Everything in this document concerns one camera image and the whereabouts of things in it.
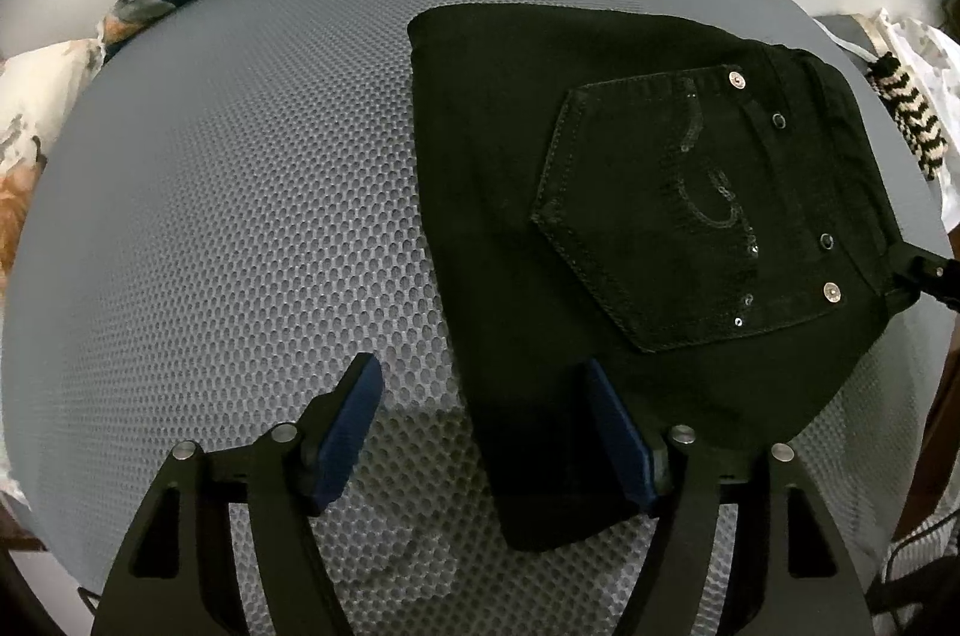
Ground black white striped cloth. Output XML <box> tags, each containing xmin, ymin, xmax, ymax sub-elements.
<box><xmin>867</xmin><ymin>53</ymin><xmax>949</xmax><ymax>181</ymax></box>

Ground black pants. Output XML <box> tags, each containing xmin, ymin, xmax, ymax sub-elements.
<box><xmin>409</xmin><ymin>4</ymin><xmax>918</xmax><ymax>551</ymax></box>

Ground white crumpled cloth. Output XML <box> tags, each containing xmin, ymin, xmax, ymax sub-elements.
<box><xmin>817</xmin><ymin>9</ymin><xmax>958</xmax><ymax>232</ymax></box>

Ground grey mesh mattress pad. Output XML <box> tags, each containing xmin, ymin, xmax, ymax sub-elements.
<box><xmin>1</xmin><ymin>0</ymin><xmax>955</xmax><ymax>636</ymax></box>

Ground white orange floral pillow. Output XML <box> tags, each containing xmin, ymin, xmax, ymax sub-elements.
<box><xmin>0</xmin><ymin>36</ymin><xmax>107</xmax><ymax>509</ymax></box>

